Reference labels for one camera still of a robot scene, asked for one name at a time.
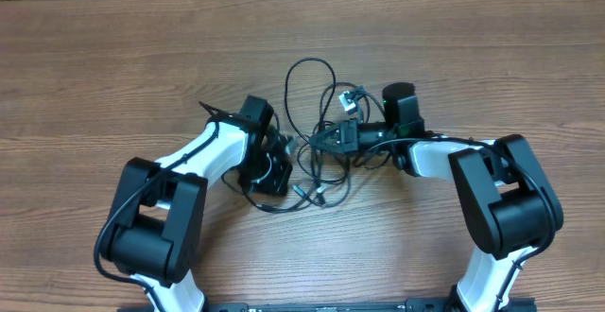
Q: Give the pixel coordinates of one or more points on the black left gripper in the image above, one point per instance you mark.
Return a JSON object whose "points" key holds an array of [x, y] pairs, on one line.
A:
{"points": [[272, 175]]}

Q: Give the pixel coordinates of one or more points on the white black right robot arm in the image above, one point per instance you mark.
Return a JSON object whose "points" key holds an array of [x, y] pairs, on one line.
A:
{"points": [[509, 207]]}

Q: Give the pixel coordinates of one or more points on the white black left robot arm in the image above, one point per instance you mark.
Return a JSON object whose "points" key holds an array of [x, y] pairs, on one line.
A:
{"points": [[153, 228]]}

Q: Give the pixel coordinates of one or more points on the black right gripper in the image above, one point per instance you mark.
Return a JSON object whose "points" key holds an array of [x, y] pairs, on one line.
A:
{"points": [[348, 135]]}

